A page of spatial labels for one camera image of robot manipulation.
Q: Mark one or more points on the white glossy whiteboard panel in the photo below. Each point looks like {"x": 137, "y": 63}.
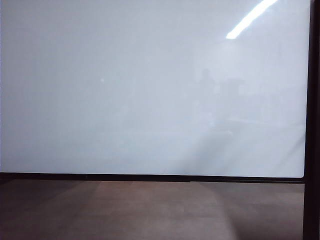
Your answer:
{"x": 125, "y": 87}

